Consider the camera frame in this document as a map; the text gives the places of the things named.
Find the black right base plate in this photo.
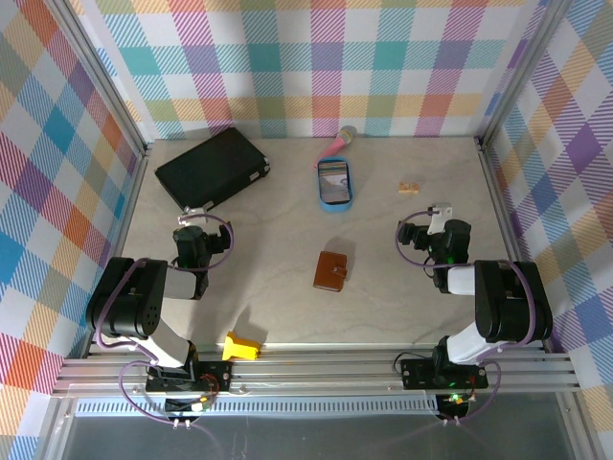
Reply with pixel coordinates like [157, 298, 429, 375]
[400, 357, 489, 390]

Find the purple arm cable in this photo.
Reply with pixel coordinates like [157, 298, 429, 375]
[93, 213, 236, 432]
[393, 206, 535, 427]

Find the yellow plastic finger part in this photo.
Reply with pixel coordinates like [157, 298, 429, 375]
[221, 331, 262, 361]

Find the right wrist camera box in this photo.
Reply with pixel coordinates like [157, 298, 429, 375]
[427, 201, 454, 236]

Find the white slotted cable duct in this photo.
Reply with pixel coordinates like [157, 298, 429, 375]
[75, 401, 440, 417]

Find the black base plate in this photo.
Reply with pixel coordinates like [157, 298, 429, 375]
[145, 361, 234, 392]
[400, 357, 489, 390]

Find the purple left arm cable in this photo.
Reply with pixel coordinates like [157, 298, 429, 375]
[93, 213, 236, 432]

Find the black hard case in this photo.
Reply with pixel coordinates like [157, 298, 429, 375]
[154, 126, 271, 212]

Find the aluminium frame post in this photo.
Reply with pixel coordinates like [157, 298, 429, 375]
[47, 0, 152, 162]
[476, 0, 575, 150]

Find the small controller board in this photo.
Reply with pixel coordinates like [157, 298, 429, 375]
[436, 392, 476, 416]
[164, 395, 213, 416]

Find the pink toy microphone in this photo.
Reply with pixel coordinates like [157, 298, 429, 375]
[326, 125, 358, 158]

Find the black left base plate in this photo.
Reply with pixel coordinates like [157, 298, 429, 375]
[145, 361, 234, 392]

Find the aluminium side rail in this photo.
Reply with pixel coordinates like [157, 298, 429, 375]
[475, 136, 556, 356]
[81, 143, 153, 359]

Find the brown leather card holder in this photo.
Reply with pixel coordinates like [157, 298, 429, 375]
[313, 250, 350, 291]

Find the grey metal panel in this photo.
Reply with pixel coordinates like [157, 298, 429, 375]
[60, 414, 591, 460]

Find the credit card stack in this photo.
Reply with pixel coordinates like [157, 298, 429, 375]
[319, 161, 352, 202]

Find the aluminium frame rail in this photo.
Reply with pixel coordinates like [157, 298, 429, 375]
[52, 352, 581, 399]

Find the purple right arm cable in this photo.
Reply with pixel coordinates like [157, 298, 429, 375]
[393, 206, 535, 427]

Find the blue oval tray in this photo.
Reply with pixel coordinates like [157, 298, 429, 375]
[317, 155, 358, 214]

